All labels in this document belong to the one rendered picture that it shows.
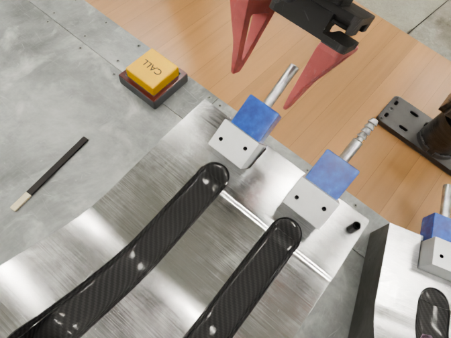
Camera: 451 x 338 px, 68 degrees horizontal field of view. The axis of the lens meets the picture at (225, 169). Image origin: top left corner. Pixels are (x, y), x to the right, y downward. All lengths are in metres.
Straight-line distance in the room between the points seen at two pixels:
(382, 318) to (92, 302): 0.32
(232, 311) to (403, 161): 0.38
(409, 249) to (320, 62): 0.29
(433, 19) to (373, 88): 1.74
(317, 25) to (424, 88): 0.48
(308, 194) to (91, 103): 0.38
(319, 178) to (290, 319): 0.15
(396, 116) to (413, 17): 1.71
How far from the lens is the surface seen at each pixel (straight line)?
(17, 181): 0.56
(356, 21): 0.28
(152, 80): 0.55
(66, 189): 0.53
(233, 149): 0.39
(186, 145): 0.43
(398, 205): 0.58
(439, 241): 0.49
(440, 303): 0.51
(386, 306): 0.47
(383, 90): 0.69
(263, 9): 0.34
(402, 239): 0.50
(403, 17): 2.30
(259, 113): 0.40
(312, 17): 0.28
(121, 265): 0.39
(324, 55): 0.28
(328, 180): 0.39
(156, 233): 0.40
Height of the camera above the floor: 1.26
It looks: 65 degrees down
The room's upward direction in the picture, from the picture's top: 12 degrees clockwise
